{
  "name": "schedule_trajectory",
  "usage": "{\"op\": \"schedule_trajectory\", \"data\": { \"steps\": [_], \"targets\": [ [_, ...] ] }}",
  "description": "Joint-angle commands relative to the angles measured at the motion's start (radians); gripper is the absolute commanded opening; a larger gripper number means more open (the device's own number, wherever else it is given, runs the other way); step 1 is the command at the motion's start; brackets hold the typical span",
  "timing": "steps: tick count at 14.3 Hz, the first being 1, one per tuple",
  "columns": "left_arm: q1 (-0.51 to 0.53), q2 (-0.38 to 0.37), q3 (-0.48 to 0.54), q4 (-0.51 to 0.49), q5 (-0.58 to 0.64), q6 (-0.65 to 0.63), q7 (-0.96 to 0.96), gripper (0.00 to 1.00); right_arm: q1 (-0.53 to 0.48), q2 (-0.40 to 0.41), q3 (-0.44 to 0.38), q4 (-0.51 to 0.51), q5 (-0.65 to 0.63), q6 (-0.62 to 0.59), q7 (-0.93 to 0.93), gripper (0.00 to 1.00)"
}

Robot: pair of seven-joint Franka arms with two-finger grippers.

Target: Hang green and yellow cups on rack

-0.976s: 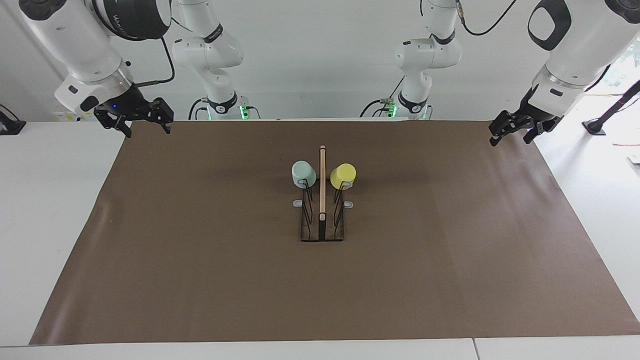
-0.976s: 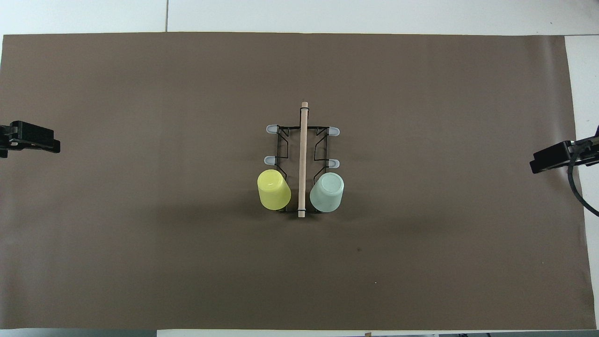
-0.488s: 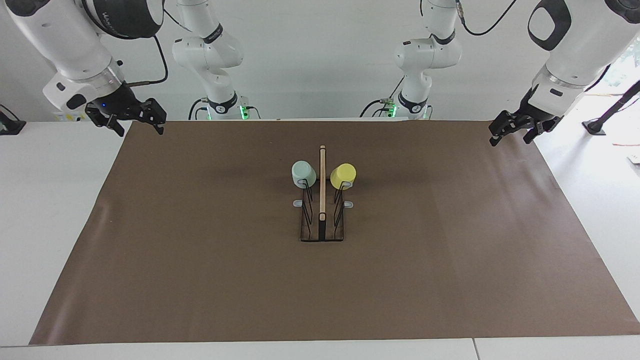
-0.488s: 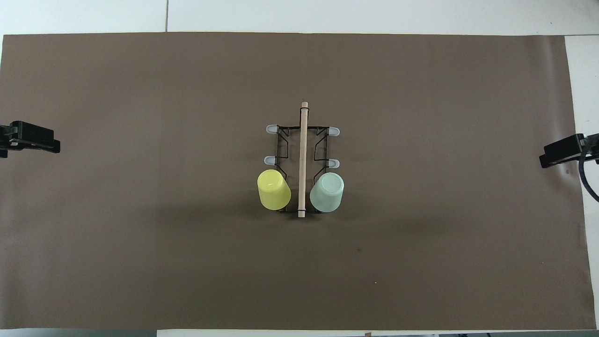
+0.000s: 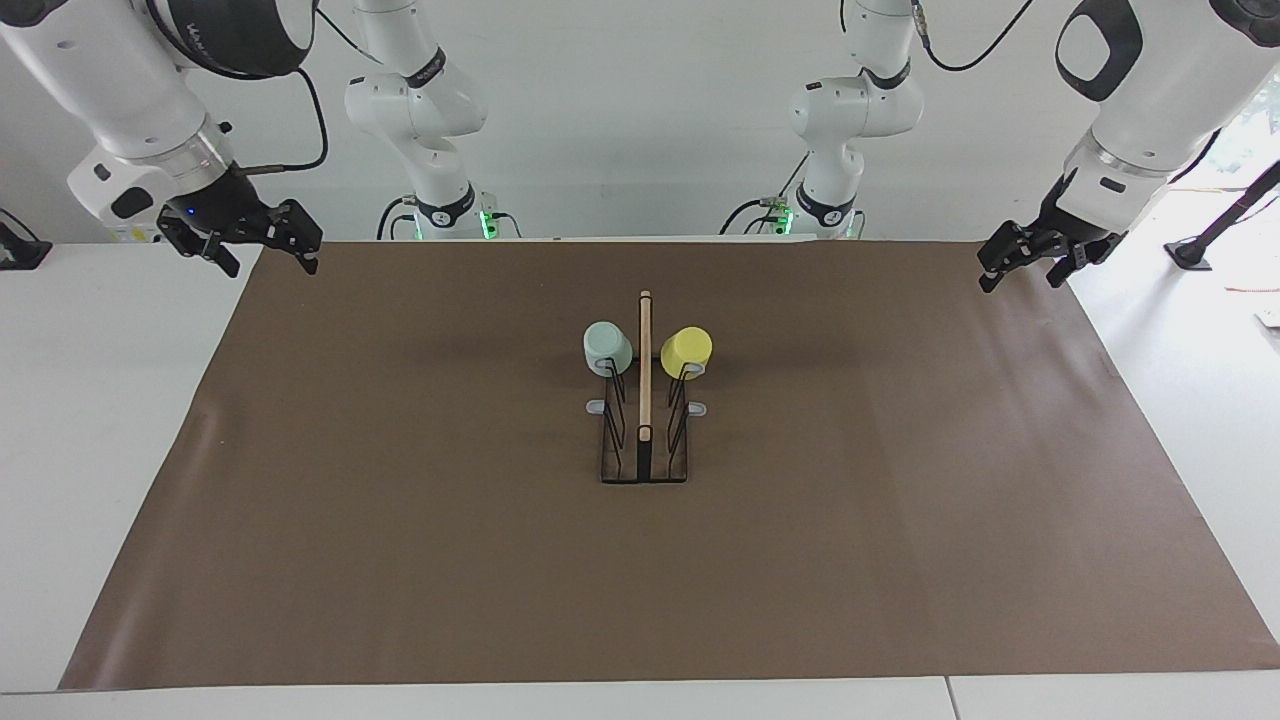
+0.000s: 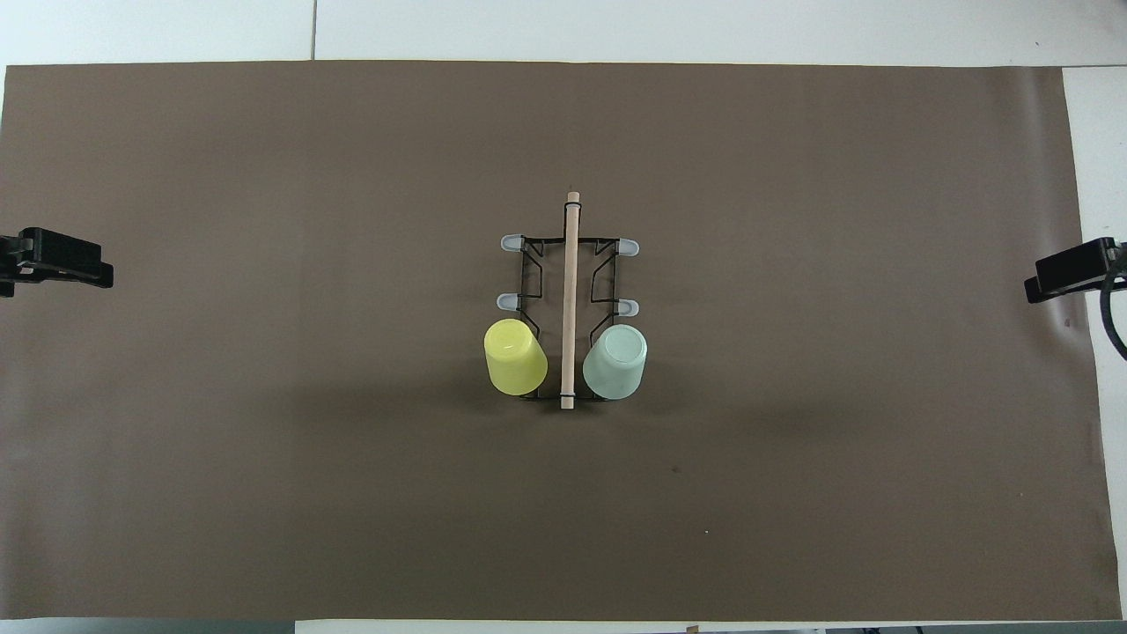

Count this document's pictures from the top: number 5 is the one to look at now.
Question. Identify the white yellow label box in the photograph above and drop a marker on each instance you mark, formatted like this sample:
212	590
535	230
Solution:
130	233

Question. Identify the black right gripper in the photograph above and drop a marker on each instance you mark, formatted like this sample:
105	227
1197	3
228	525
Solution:
225	210

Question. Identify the pale green plastic cup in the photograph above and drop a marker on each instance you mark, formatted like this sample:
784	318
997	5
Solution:
606	346

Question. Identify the yellow plastic cup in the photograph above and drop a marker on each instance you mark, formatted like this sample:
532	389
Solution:
686	348

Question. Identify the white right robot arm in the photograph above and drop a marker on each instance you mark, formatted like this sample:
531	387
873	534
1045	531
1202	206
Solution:
130	90

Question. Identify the brown table mat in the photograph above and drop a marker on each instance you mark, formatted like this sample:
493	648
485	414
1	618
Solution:
640	580

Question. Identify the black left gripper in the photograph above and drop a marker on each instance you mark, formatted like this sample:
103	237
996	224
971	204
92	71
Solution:
1070	228

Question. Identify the black tripod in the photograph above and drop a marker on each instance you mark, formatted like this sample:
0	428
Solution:
1215	225

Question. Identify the black clamp stand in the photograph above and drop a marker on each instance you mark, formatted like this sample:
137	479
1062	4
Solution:
20	250

